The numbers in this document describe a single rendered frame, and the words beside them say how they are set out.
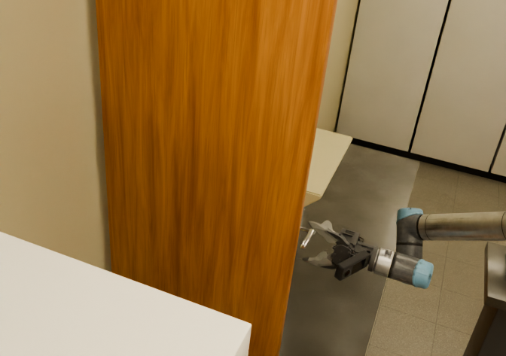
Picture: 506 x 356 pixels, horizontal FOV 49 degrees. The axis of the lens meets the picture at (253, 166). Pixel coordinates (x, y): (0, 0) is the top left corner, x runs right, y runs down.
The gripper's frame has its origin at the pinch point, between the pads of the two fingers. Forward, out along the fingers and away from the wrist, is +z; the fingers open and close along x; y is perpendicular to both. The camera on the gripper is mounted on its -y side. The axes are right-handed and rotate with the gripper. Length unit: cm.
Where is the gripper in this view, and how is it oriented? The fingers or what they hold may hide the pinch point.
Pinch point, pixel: (305, 242)
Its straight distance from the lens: 162.2
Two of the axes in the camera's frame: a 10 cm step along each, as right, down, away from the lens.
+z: -9.2, -2.6, 2.8
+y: 3.7, -4.6, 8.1
